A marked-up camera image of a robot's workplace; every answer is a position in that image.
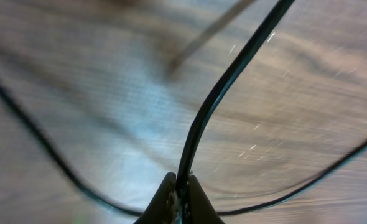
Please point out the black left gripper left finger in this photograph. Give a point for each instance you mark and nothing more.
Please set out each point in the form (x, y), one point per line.
(161, 209)

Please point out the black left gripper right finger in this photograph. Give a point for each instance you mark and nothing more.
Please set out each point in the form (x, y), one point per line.
(200, 208)

